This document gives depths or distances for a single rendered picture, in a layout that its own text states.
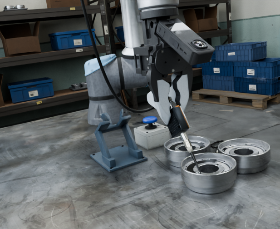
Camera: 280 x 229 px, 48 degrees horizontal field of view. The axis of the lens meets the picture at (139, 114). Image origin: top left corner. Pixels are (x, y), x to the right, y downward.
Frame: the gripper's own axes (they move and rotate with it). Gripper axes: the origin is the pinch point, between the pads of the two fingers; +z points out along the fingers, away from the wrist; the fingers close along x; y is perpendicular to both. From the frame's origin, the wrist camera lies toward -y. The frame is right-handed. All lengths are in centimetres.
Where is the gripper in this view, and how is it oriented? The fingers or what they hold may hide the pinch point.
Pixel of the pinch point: (174, 116)
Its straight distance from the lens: 61.4
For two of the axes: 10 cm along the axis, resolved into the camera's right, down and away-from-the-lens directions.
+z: 1.1, 9.6, 2.5
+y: -4.9, -1.7, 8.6
